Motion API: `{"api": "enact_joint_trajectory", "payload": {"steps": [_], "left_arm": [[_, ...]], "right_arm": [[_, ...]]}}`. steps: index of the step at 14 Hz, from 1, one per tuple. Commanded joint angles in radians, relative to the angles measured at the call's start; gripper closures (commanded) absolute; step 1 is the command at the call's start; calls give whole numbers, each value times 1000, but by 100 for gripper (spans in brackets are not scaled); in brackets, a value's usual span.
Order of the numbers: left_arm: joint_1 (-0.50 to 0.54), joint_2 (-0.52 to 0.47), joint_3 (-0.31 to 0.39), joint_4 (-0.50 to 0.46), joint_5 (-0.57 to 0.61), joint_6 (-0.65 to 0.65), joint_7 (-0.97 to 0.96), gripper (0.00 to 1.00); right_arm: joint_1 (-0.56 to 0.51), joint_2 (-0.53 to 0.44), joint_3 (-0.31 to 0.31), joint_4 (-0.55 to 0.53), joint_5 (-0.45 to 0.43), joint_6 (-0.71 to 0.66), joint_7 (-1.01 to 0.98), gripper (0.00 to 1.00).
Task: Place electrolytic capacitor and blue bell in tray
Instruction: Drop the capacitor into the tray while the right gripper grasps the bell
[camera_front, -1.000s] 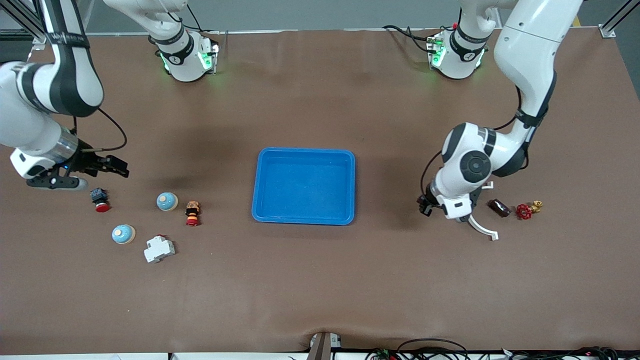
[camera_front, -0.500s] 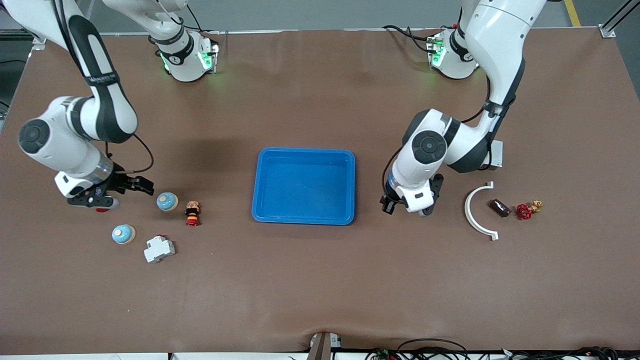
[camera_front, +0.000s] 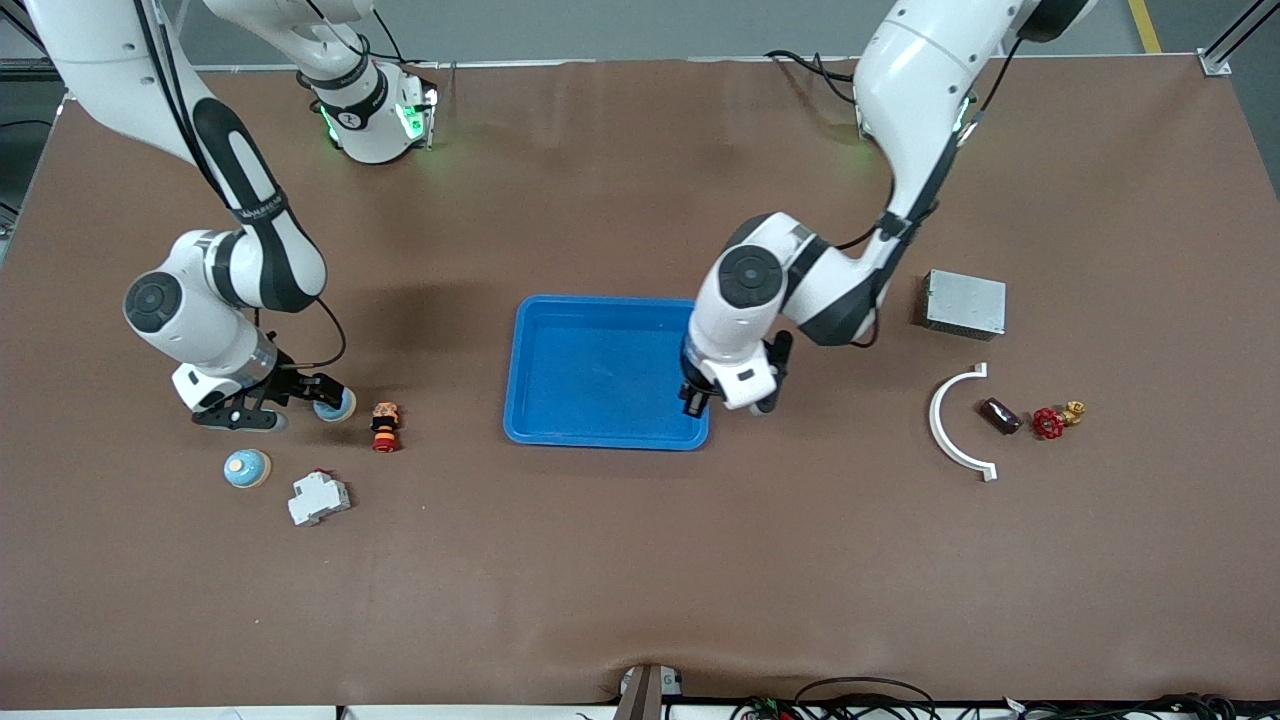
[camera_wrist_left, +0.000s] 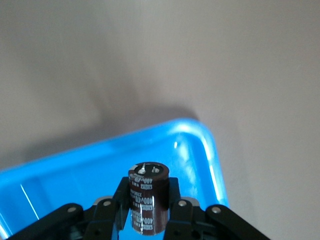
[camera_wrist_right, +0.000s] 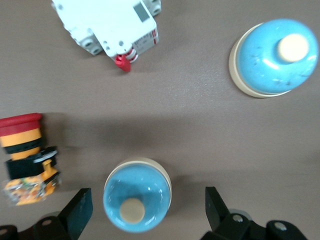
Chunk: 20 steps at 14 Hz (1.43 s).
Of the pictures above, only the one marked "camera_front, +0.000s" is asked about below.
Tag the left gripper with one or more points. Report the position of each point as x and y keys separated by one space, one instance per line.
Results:
x=692 y=398

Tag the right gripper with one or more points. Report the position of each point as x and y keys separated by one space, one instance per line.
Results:
x=291 y=383

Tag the blue dome bell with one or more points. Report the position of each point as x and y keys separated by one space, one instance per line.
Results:
x=338 y=410
x=247 y=468

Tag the long brown electrolytic capacitor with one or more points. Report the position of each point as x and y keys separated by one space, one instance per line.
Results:
x=999 y=415

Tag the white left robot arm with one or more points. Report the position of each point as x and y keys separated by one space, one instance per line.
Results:
x=750 y=280

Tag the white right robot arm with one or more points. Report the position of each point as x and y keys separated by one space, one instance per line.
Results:
x=160 y=300

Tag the blue plastic tray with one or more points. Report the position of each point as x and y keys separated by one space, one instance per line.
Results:
x=600 y=375

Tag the orange and red push button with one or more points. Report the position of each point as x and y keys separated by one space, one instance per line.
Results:
x=385 y=420

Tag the white circuit breaker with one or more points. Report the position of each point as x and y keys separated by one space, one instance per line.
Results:
x=318 y=498

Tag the brown table mat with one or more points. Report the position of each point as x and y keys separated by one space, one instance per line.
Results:
x=640 y=560

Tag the silver metal box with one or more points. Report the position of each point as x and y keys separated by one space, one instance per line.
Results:
x=965 y=303

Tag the brass valve red handwheel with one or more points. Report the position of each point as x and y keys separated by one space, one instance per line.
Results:
x=1047 y=424

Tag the white semicircular bracket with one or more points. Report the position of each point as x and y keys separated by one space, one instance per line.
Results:
x=935 y=422

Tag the metal stand bracket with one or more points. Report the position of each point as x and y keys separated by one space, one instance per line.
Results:
x=642 y=695

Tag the aluminium frame post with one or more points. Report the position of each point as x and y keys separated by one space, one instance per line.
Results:
x=1215 y=64

